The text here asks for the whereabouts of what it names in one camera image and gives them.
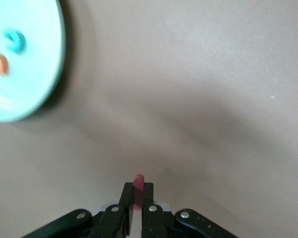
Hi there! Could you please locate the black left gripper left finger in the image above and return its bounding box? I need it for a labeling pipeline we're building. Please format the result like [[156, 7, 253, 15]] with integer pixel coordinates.
[[22, 182, 134, 238]]

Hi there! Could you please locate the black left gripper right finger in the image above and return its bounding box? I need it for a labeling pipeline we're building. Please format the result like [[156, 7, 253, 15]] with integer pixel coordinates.
[[141, 183, 236, 238]]

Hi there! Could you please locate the dark red foam letter l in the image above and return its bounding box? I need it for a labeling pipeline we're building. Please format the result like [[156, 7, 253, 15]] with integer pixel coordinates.
[[133, 173, 145, 211]]

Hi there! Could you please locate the teal foam letter c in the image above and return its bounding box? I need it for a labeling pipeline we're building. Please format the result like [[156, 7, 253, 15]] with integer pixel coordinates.
[[2, 28, 27, 54]]

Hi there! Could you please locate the brown table cover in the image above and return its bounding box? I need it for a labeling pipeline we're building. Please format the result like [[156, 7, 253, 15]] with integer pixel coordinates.
[[0, 0, 298, 238]]

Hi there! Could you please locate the light green plate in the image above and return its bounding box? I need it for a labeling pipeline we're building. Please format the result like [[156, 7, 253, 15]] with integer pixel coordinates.
[[0, 0, 67, 123]]

